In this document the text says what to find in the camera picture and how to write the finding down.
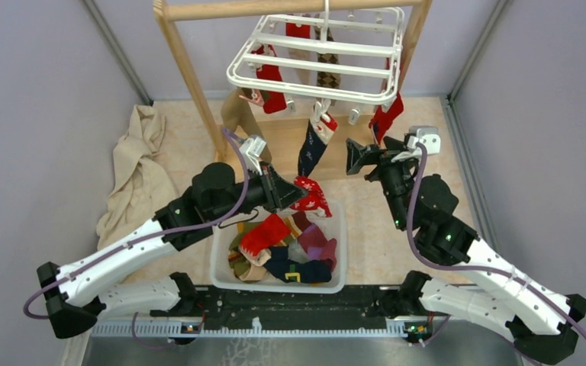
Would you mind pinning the red christmas sock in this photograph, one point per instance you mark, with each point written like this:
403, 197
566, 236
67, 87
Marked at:
274, 101

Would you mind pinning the brown argyle sock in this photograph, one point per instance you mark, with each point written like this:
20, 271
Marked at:
327, 79

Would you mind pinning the wooden hanger rack frame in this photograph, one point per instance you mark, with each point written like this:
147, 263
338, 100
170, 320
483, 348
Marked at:
187, 76

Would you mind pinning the black santa belt sock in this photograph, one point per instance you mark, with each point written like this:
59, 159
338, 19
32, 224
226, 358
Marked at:
282, 267

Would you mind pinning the beige crumpled cloth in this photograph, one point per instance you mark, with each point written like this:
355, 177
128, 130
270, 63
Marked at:
141, 184

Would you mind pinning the olive green striped sock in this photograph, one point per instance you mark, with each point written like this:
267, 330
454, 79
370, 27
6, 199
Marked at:
241, 267

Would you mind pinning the grey striped sock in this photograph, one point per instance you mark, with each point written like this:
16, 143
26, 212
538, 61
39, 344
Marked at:
297, 254

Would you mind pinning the red snowflake pattern sock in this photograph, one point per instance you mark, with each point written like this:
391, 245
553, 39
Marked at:
314, 202

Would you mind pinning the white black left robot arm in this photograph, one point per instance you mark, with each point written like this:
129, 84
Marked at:
79, 295

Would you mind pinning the small pink sock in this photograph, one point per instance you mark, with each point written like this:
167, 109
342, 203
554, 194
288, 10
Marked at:
254, 96

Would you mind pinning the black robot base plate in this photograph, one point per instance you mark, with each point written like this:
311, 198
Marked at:
354, 307

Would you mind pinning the white perforated plastic basket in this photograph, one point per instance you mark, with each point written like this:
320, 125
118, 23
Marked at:
333, 227

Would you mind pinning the tan brown sock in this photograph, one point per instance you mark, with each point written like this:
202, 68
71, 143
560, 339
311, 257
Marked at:
236, 112

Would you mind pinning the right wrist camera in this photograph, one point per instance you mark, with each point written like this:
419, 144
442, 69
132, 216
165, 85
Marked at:
419, 141

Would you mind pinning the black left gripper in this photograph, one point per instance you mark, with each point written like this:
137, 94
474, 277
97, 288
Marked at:
279, 192

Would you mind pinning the white plastic clip hanger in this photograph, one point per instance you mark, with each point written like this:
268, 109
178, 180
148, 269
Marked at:
352, 57

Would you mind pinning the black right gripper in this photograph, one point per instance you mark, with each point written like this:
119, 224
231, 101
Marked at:
359, 155

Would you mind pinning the white slotted cable duct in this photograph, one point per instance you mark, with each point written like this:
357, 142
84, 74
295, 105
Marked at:
150, 328

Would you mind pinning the maroon purple sock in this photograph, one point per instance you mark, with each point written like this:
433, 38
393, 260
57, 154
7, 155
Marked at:
318, 247

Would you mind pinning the navy patterned sock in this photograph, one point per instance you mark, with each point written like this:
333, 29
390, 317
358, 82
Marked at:
317, 137

